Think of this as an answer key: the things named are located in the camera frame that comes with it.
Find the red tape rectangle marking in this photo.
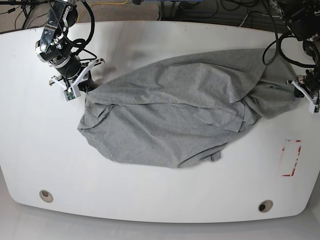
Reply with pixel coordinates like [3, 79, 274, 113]
[279, 139, 303, 177]

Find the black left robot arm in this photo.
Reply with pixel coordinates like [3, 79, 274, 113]
[269, 0, 320, 114]

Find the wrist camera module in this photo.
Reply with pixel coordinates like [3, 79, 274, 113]
[63, 86, 81, 102]
[308, 102, 320, 114]

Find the black tripod stand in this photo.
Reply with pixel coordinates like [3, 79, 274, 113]
[0, 0, 48, 32]

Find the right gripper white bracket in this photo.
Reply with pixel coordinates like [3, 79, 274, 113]
[49, 57, 105, 92]

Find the table cable grommet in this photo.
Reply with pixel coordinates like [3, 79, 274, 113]
[258, 199, 273, 213]
[39, 190, 54, 203]

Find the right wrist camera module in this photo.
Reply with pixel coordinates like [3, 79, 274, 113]
[63, 86, 81, 102]

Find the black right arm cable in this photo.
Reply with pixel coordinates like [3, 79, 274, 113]
[49, 0, 98, 61]

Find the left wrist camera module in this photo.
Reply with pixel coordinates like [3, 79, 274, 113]
[308, 102, 320, 114]

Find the yellow cable on floor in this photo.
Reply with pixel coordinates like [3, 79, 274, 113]
[77, 0, 129, 24]

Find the left table cable grommet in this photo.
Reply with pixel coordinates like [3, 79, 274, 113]
[39, 190, 54, 203]

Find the right table cable grommet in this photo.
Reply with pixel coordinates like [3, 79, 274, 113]
[258, 199, 273, 213]

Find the grey T-shirt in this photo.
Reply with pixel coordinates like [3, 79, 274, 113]
[78, 49, 297, 168]

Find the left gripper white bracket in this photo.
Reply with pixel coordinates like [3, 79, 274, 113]
[286, 73, 320, 104]

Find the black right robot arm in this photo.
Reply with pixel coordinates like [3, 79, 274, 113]
[35, 0, 103, 93]

